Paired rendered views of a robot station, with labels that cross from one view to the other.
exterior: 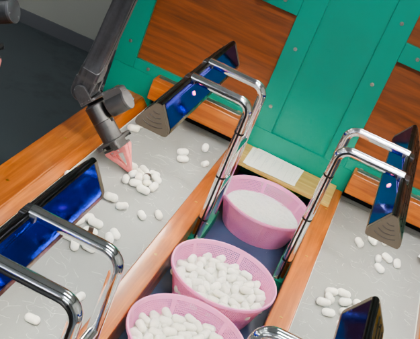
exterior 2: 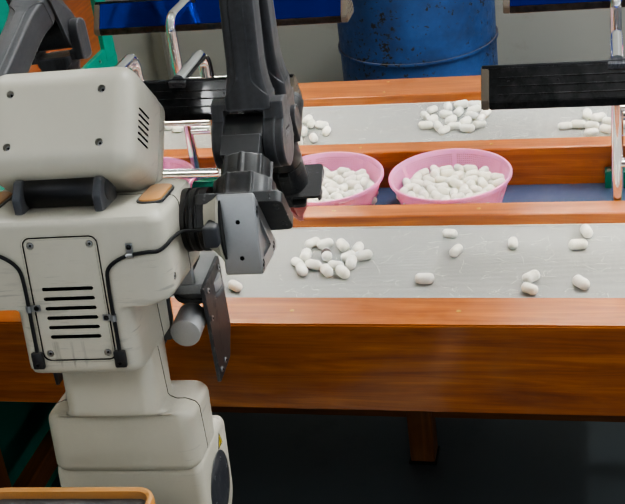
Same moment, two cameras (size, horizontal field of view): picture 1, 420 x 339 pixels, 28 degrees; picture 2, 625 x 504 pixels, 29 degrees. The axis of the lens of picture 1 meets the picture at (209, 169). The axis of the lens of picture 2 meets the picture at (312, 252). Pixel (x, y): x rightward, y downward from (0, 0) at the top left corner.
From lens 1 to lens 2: 2.70 m
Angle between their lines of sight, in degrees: 72
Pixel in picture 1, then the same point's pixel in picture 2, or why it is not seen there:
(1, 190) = (319, 306)
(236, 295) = (340, 176)
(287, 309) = (344, 147)
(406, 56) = not seen: outside the picture
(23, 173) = (263, 306)
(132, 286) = (407, 209)
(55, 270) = (417, 257)
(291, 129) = not seen: outside the picture
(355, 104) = not seen: hidden behind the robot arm
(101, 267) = (379, 240)
